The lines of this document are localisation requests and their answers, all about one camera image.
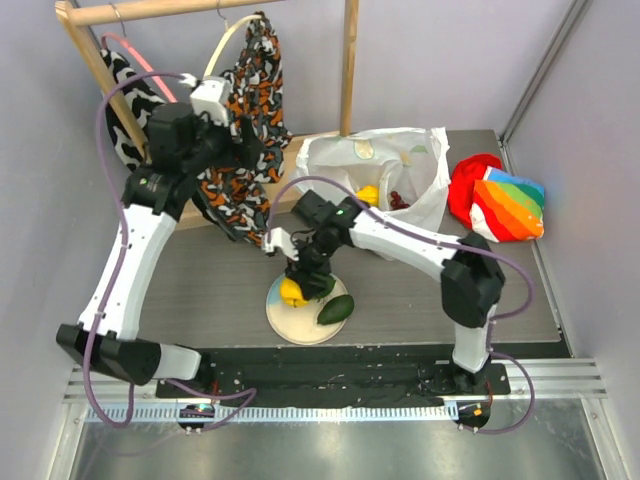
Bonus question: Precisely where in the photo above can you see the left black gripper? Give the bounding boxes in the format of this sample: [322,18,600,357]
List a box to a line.
[183,105,265,179]

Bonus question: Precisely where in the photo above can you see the green fake fruit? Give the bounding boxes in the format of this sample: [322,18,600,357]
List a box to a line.
[317,274,336,299]

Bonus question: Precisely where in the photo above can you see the yellow fake lemon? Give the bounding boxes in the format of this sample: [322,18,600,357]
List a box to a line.
[279,277,308,308]

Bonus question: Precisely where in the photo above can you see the green fake avocado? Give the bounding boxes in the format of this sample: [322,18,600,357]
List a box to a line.
[316,294,355,326]

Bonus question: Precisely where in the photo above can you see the white plastic bag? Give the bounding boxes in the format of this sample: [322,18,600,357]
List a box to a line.
[290,127,450,232]

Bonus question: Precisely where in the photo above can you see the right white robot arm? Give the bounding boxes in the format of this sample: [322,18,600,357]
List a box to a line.
[268,190,505,395]

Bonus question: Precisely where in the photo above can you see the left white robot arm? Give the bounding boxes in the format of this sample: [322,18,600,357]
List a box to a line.
[56,103,263,399]

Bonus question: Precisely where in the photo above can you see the dark red fake grapes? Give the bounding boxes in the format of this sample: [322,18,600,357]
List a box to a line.
[389,191,409,211]

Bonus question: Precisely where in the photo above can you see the orange grey camouflage cloth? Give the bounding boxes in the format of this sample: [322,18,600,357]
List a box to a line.
[192,12,292,248]

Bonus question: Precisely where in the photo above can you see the blue cream ceramic plate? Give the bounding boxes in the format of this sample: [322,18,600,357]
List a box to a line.
[265,274,347,346]

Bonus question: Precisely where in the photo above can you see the pink clothes hanger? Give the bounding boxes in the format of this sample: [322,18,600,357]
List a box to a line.
[100,32,177,103]

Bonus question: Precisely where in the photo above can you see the black white zebra cloth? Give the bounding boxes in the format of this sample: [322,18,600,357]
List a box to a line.
[98,46,176,171]

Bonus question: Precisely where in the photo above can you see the cream clothes hanger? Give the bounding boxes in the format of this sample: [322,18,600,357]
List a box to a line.
[203,14,262,77]

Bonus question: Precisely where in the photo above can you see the red white cloth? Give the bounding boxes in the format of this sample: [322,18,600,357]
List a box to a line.
[447,153,502,229]

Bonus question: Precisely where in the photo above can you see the rainbow striped cloth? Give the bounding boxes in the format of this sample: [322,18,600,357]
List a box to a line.
[469,167,545,243]

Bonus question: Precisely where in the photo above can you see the wooden clothes rack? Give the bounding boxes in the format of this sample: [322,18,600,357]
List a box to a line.
[54,0,361,233]

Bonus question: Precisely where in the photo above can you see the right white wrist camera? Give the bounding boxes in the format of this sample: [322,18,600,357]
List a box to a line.
[262,227,299,261]

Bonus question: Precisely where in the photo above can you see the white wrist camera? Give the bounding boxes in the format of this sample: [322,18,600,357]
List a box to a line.
[262,227,299,261]
[190,76,231,127]

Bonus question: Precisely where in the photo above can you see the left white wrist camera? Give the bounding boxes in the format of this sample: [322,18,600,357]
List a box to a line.
[190,76,231,127]

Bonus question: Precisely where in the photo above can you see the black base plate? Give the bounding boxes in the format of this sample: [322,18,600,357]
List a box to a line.
[186,344,511,409]

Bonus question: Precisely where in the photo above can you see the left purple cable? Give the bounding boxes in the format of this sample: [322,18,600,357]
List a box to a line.
[82,71,258,434]

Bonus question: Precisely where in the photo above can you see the white slotted cable duct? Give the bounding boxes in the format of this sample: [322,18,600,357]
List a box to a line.
[86,403,459,424]

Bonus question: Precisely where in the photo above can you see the aluminium rail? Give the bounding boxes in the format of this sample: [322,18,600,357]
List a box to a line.
[62,357,610,404]

